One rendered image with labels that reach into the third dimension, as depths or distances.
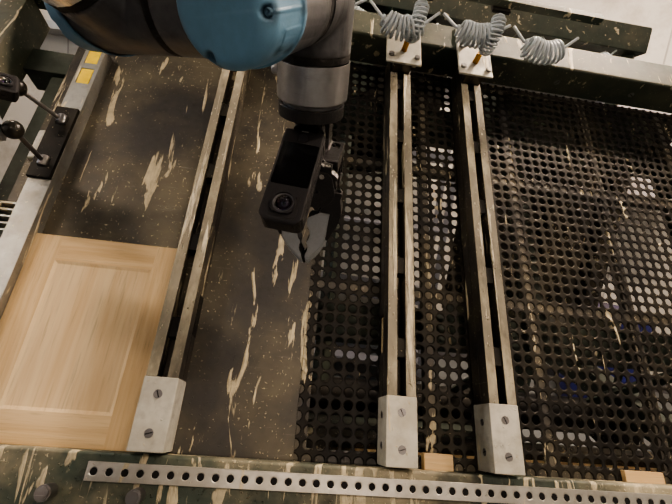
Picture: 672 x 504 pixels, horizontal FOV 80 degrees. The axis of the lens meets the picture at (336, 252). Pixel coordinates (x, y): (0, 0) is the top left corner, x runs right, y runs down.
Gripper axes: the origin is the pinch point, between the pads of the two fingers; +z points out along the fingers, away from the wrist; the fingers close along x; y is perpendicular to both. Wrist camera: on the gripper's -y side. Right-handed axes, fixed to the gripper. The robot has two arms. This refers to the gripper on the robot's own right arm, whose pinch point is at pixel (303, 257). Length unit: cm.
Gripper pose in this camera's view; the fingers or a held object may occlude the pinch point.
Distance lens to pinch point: 54.0
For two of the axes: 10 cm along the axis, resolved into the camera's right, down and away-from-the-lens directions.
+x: -9.9, -1.5, 0.7
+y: 1.4, -6.0, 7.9
